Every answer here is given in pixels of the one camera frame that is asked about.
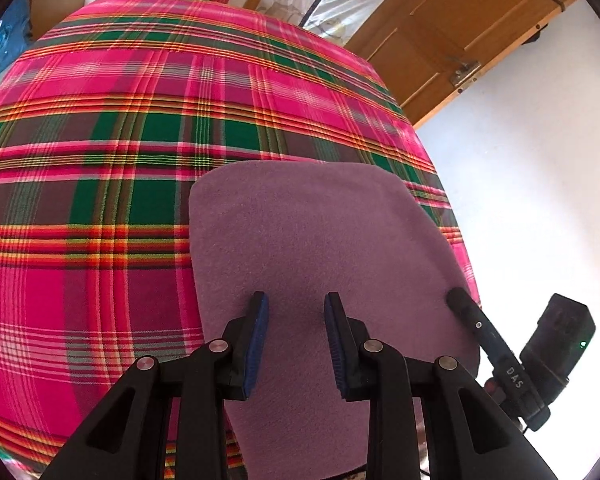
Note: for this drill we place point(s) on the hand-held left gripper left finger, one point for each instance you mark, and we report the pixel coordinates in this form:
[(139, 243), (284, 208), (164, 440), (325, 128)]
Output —
[(257, 345)]

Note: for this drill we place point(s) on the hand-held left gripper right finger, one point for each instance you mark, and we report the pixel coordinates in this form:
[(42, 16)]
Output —
[(336, 345)]

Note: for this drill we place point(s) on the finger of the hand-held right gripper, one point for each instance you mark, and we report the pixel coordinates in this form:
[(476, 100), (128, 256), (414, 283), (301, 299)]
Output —
[(472, 315)]

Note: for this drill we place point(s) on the purple fleece garment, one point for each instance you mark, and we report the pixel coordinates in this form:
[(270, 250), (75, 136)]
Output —
[(320, 260)]

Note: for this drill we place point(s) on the person's right hand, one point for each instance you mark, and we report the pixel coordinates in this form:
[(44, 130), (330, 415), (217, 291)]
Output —
[(492, 387)]

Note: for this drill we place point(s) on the pink green plaid blanket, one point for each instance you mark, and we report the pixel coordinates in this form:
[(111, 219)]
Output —
[(105, 185)]

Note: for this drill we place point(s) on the metal door lock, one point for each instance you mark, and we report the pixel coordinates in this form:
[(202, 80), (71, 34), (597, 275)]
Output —
[(462, 71)]

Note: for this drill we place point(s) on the blue printed tote bag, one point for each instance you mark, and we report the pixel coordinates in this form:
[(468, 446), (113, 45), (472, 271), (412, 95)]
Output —
[(2, 40)]

